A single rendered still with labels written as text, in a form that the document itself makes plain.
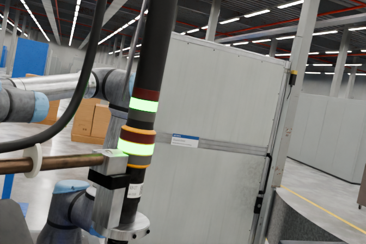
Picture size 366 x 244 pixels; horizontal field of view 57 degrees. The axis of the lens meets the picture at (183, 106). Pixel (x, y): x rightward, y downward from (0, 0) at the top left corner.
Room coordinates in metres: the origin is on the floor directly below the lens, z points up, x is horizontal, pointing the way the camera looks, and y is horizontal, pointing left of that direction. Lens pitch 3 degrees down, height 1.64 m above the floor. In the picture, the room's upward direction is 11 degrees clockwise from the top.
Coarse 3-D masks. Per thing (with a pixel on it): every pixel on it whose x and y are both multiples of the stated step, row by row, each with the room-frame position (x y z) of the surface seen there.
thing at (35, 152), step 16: (96, 16) 0.33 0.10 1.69; (96, 32) 0.33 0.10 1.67; (96, 48) 0.34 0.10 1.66; (80, 80) 0.33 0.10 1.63; (80, 96) 0.33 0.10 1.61; (64, 112) 0.32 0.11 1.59; (48, 128) 0.31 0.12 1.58; (0, 144) 0.27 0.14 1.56; (16, 144) 0.28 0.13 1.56; (32, 144) 0.29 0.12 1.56; (32, 176) 0.29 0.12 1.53
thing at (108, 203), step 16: (112, 160) 0.36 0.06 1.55; (96, 176) 0.37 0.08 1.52; (112, 176) 0.36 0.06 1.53; (128, 176) 0.38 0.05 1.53; (96, 192) 0.39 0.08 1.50; (112, 192) 0.37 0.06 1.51; (96, 208) 0.38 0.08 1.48; (112, 208) 0.37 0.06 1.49; (96, 224) 0.39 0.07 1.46; (112, 224) 0.38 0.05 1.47; (128, 224) 0.40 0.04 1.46; (144, 224) 0.40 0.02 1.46; (128, 240) 0.38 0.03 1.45
